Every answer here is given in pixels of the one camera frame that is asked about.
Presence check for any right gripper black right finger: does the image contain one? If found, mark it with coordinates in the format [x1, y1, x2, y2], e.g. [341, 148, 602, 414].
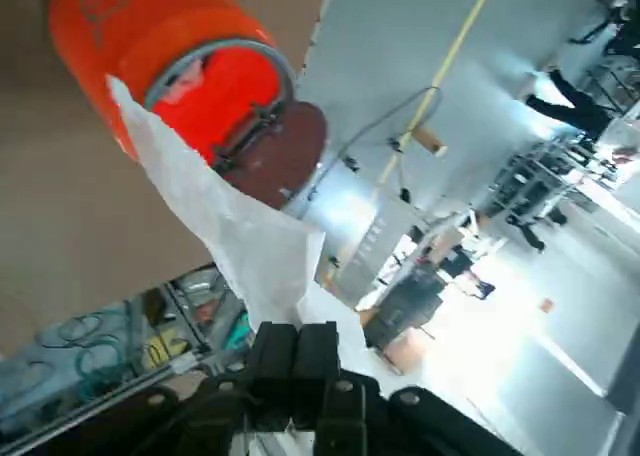
[294, 319, 526, 456]

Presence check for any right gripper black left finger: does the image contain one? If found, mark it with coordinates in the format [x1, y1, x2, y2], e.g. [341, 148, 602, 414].
[29, 320, 300, 456]

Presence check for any white tissue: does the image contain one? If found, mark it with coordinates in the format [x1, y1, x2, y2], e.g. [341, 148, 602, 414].
[105, 74, 374, 350]

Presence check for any orange bin with hinged lid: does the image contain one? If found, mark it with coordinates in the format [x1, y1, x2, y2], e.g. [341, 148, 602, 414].
[48, 0, 330, 211]

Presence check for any grey metal cabinet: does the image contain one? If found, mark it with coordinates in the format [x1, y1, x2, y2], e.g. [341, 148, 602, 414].
[338, 199, 427, 311]

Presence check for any person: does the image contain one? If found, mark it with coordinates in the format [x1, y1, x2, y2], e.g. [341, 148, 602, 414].
[524, 68, 616, 141]
[505, 209, 548, 254]

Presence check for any thin floor cable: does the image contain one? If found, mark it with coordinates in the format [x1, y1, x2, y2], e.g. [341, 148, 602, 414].
[339, 85, 442, 163]

